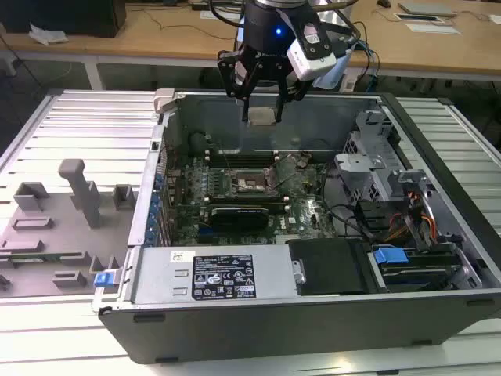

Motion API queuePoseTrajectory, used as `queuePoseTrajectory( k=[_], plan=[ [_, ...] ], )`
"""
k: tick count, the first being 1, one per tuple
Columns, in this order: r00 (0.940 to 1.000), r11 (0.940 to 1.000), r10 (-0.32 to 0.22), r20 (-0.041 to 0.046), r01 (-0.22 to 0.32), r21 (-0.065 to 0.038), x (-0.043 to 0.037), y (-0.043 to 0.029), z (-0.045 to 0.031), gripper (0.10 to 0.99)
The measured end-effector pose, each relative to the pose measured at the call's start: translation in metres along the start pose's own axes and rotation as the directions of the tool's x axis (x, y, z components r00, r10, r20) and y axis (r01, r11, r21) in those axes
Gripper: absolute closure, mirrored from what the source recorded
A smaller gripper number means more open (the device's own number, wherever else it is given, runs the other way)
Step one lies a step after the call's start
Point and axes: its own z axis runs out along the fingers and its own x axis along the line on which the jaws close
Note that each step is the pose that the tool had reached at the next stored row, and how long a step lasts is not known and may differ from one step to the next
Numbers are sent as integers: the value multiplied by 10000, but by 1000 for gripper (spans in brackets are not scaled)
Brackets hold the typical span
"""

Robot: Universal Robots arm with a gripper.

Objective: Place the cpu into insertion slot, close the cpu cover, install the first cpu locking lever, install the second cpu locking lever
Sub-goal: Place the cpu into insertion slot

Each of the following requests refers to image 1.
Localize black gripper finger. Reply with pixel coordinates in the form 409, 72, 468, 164
273, 71, 312, 124
217, 49, 256, 123

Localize silver CPU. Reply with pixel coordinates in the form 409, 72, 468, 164
250, 106, 277, 126

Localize CPU socket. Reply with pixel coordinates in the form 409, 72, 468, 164
230, 168, 281, 197

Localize light wooden desk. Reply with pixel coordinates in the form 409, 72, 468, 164
0, 0, 355, 91
348, 0, 501, 95

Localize silver metal drive cage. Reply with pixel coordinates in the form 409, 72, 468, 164
334, 109, 396, 204

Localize green motherboard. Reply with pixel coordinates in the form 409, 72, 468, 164
164, 154, 341, 248

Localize black graphics card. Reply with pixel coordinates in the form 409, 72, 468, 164
211, 206, 271, 238

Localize silver laptop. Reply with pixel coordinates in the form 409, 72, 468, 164
398, 2, 458, 18

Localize black computer tower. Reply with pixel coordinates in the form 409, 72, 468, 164
0, 0, 127, 39

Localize black plastic shroud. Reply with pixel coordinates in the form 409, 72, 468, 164
287, 238, 377, 297

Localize hard disk in blue carrier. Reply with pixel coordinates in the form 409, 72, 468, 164
371, 245, 463, 293

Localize crumpled white paper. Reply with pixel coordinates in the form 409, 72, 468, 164
29, 21, 70, 47

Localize silver power supply unit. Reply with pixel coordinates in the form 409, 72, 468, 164
131, 246, 298, 305

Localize black open PC case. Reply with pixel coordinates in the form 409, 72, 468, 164
92, 88, 501, 365

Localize grey parts rack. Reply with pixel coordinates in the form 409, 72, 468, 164
0, 158, 144, 299

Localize green RAM stick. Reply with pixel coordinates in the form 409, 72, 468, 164
8, 254, 63, 264

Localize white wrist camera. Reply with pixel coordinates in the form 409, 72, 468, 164
285, 19, 338, 83

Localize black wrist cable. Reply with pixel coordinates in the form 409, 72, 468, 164
207, 0, 246, 29

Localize grey case handle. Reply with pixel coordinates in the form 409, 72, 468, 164
153, 88, 176, 115

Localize black internal wires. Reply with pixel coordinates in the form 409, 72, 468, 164
320, 168, 377, 240

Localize blue cable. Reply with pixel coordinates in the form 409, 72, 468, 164
351, 34, 381, 93

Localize orange wires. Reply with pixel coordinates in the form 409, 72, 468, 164
385, 190, 438, 242

